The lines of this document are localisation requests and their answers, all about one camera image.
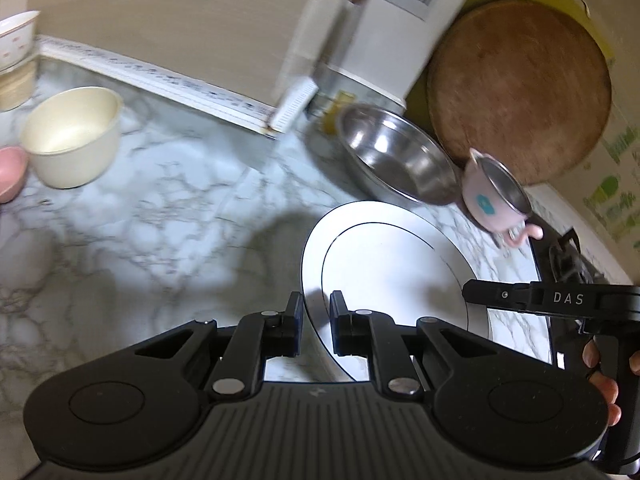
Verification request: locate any clear plastic container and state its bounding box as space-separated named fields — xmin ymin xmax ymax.
xmin=0 ymin=57 xmax=39 ymax=112

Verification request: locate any green printed wall sticker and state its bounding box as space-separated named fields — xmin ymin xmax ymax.
xmin=582 ymin=125 xmax=640 ymax=253

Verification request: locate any cream bowl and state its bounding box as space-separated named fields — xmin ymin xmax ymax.
xmin=21 ymin=86 xmax=124 ymax=190

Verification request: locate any stainless steel bowl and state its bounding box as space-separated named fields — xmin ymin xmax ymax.
xmin=336 ymin=103 xmax=463 ymax=207

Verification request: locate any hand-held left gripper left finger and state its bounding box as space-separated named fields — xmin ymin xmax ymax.
xmin=132 ymin=290 xmax=304 ymax=402

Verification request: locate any white round plate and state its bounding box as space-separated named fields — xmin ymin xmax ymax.
xmin=300 ymin=201 xmax=494 ymax=383

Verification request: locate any small yellow sponge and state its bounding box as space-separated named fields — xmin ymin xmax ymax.
xmin=322 ymin=91 xmax=359 ymax=136

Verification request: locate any person's right hand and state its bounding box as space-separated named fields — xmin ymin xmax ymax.
xmin=581 ymin=339 xmax=623 ymax=428

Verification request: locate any white vented appliance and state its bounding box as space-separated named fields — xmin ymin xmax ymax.
xmin=327 ymin=0 xmax=493 ymax=106

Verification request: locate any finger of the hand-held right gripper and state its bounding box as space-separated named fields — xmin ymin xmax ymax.
xmin=462 ymin=279 xmax=535 ymax=311

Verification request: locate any round wooden cutting board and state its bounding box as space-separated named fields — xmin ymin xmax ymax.
xmin=426 ymin=0 xmax=613 ymax=187

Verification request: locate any pink cup with steel liner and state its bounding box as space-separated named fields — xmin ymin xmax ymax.
xmin=460 ymin=148 xmax=546 ymax=247

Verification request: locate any patterned edge tape strip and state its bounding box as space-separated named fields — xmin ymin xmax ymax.
xmin=37 ymin=35 xmax=321 ymax=140

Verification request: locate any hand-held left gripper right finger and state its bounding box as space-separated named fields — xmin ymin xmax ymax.
xmin=330 ymin=290 xmax=506 ymax=402

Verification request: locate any white floral bowl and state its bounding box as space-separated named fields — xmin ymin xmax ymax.
xmin=0 ymin=10 xmax=41 ymax=73

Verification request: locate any pink bear-shaped plate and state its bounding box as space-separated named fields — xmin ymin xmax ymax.
xmin=0 ymin=146 xmax=29 ymax=205

